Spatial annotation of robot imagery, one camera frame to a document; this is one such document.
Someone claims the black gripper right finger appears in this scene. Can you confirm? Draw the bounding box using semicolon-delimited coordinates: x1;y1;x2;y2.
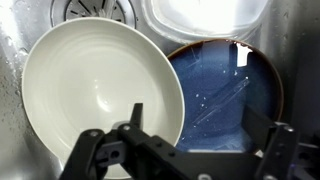
242;105;300;180

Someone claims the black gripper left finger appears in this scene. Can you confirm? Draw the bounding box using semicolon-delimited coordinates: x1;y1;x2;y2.
59;102;145;180

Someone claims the cream ceramic plate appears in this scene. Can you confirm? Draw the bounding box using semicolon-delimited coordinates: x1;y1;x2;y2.
21;16;186;180

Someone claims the dark blue plate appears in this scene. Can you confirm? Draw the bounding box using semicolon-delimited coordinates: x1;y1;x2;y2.
165;38;285;155

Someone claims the stainless steel sink basin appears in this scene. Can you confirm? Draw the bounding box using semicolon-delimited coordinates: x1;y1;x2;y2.
0;0;320;180

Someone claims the metal sink drain strainer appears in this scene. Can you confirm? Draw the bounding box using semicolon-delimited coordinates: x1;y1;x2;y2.
49;0;139;30

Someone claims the clear plastic container lid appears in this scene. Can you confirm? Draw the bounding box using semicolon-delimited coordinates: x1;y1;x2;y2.
141;0;270;45

